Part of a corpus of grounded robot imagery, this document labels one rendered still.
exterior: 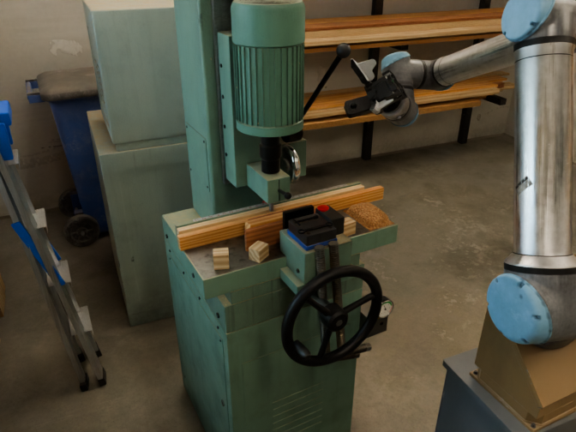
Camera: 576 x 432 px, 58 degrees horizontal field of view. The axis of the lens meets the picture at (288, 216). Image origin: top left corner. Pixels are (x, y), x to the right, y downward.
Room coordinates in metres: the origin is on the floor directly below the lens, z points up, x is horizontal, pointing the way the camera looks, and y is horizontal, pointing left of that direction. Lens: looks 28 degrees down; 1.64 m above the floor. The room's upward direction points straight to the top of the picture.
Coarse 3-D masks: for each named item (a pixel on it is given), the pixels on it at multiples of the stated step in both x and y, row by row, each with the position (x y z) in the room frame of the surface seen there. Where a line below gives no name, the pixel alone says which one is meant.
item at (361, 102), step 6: (366, 96) 1.45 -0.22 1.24; (348, 102) 1.44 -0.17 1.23; (354, 102) 1.43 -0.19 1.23; (360, 102) 1.44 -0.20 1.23; (366, 102) 1.44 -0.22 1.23; (348, 108) 1.42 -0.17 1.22; (354, 108) 1.42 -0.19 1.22; (360, 108) 1.42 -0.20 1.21; (366, 108) 1.42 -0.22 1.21; (384, 108) 1.44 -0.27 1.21; (348, 114) 1.42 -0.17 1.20; (354, 114) 1.41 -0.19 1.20; (360, 114) 1.43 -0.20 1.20
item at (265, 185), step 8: (248, 168) 1.36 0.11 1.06; (256, 168) 1.34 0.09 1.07; (248, 176) 1.36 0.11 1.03; (256, 176) 1.31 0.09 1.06; (264, 176) 1.28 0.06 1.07; (272, 176) 1.28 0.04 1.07; (280, 176) 1.28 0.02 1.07; (288, 176) 1.28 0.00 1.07; (248, 184) 1.37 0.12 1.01; (256, 184) 1.31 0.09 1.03; (264, 184) 1.27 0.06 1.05; (272, 184) 1.26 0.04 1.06; (280, 184) 1.27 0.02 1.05; (288, 184) 1.28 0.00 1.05; (256, 192) 1.31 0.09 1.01; (264, 192) 1.27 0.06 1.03; (272, 192) 1.26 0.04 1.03; (264, 200) 1.27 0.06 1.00; (272, 200) 1.26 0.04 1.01; (280, 200) 1.27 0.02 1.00
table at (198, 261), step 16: (224, 240) 1.23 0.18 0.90; (240, 240) 1.23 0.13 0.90; (352, 240) 1.25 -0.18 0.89; (368, 240) 1.27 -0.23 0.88; (384, 240) 1.30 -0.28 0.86; (192, 256) 1.15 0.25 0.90; (208, 256) 1.15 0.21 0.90; (240, 256) 1.15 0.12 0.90; (272, 256) 1.15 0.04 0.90; (192, 272) 1.11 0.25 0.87; (208, 272) 1.08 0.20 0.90; (224, 272) 1.08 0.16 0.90; (240, 272) 1.09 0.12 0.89; (256, 272) 1.11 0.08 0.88; (272, 272) 1.13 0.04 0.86; (288, 272) 1.12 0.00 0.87; (208, 288) 1.05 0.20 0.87; (224, 288) 1.06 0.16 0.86; (240, 288) 1.09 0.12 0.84
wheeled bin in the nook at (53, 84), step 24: (48, 72) 3.02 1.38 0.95; (72, 72) 2.98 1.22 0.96; (48, 96) 2.62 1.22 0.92; (72, 96) 2.66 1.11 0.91; (96, 96) 2.72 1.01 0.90; (72, 120) 2.69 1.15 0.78; (72, 144) 2.69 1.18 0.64; (72, 168) 2.69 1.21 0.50; (96, 168) 2.74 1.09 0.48; (72, 192) 3.00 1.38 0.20; (96, 192) 2.74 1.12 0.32; (72, 216) 3.01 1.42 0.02; (96, 216) 2.74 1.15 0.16; (72, 240) 2.64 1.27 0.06
